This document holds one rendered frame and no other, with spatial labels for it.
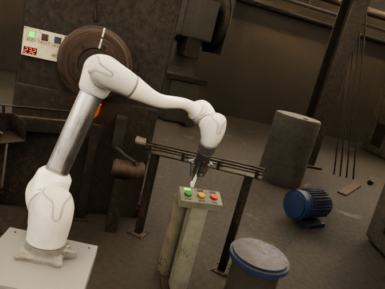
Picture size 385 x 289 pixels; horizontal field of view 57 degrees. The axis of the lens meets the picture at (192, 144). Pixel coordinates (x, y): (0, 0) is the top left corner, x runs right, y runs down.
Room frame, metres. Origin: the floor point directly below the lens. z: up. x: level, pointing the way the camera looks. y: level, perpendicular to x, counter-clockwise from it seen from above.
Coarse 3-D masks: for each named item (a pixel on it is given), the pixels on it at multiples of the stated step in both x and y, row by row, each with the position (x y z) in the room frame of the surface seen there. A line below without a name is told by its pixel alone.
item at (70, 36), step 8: (72, 32) 2.29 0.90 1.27; (80, 32) 2.30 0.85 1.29; (104, 32) 2.34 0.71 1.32; (112, 32) 2.35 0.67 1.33; (64, 40) 2.27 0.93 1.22; (120, 40) 2.37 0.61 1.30; (64, 48) 2.28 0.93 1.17; (128, 56) 2.39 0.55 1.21; (128, 64) 2.39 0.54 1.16; (64, 72) 2.28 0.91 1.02; (64, 80) 2.28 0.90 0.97; (72, 88) 2.30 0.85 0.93
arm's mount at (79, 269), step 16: (0, 240) 1.27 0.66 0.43; (16, 240) 1.30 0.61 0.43; (0, 256) 1.17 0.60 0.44; (80, 256) 1.33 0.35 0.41; (0, 272) 1.08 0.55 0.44; (16, 272) 1.11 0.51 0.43; (32, 272) 1.13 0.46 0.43; (48, 272) 1.16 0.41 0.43; (64, 272) 1.19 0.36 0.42; (80, 272) 1.22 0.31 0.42; (0, 288) 1.02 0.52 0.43; (16, 288) 1.03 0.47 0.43; (32, 288) 1.05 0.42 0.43; (48, 288) 1.07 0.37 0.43; (64, 288) 1.10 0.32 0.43; (80, 288) 1.12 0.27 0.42
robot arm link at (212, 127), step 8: (200, 120) 1.73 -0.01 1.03; (208, 120) 1.65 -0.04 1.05; (216, 120) 1.63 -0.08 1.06; (224, 120) 1.65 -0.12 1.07; (200, 128) 1.71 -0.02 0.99; (208, 128) 1.64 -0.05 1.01; (216, 128) 1.63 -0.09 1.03; (224, 128) 1.65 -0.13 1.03; (208, 136) 1.64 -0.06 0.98; (216, 136) 1.64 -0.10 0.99; (208, 144) 1.66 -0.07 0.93; (216, 144) 1.67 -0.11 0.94
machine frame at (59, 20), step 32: (32, 0) 2.35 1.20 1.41; (64, 0) 2.41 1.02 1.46; (128, 0) 2.52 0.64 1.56; (160, 0) 2.58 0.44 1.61; (64, 32) 2.41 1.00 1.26; (128, 32) 2.53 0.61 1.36; (160, 32) 2.59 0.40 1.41; (32, 64) 2.37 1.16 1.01; (160, 64) 2.60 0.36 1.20; (32, 96) 2.32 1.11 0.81; (64, 96) 2.38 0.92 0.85; (128, 128) 2.51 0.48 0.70; (32, 160) 2.34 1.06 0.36; (96, 160) 2.46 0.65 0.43; (128, 160) 2.52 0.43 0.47; (96, 192) 2.47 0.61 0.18; (128, 192) 2.53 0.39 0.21
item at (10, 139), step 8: (8, 120) 2.10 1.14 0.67; (16, 120) 2.08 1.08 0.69; (8, 128) 2.11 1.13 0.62; (16, 128) 2.08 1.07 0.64; (24, 128) 2.01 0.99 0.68; (8, 136) 2.01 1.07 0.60; (16, 136) 2.03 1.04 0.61; (24, 136) 2.00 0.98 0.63; (0, 144) 1.96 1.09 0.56; (0, 152) 1.96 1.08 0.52; (0, 160) 1.96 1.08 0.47; (0, 168) 1.97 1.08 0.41; (0, 176) 1.97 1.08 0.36; (0, 184) 1.97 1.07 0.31; (0, 192) 1.98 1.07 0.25; (0, 224) 2.03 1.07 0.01; (0, 232) 1.94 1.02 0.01
